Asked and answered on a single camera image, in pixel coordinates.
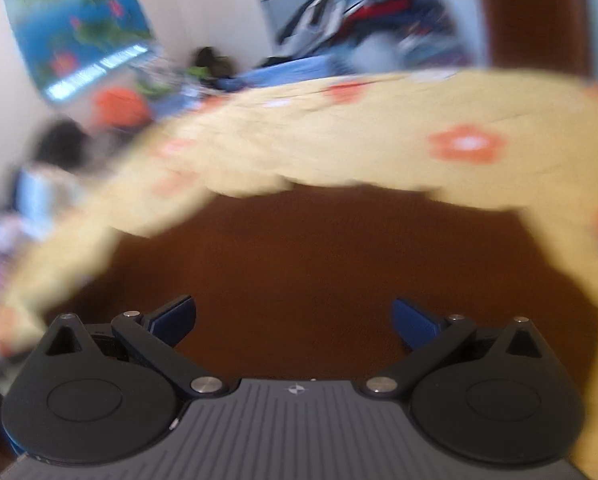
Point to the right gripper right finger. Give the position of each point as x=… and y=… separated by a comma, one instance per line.
x=432, y=340

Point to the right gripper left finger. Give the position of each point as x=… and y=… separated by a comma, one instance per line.
x=151, y=340

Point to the brown knit sweater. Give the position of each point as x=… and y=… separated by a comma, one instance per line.
x=300, y=284

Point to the dark clothes at bedside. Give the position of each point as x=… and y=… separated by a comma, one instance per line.
x=42, y=187

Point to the pile of clothes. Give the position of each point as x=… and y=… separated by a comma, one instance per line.
x=372, y=36

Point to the yellow floral bed quilt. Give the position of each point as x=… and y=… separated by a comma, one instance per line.
x=492, y=140

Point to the orange garment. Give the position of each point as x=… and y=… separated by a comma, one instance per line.
x=120, y=107

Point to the black bag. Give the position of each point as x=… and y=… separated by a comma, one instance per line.
x=206, y=63

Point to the blue quilted blanket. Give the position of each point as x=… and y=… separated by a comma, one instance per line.
x=289, y=72

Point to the brown wooden door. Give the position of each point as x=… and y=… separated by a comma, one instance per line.
x=541, y=34

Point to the grey framed panel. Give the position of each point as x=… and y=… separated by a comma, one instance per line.
x=277, y=13

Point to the lotus flower wall poster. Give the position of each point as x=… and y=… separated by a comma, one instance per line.
x=67, y=45

